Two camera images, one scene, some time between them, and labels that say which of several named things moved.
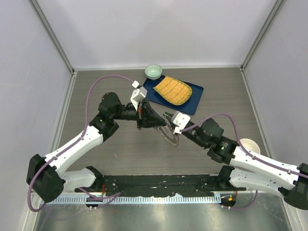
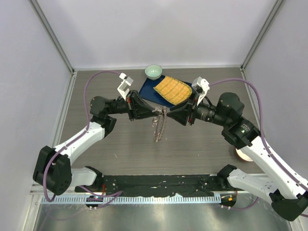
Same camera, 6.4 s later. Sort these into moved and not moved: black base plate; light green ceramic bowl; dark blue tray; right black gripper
Moved: right black gripper
Not moved: light green ceramic bowl; dark blue tray; black base plate
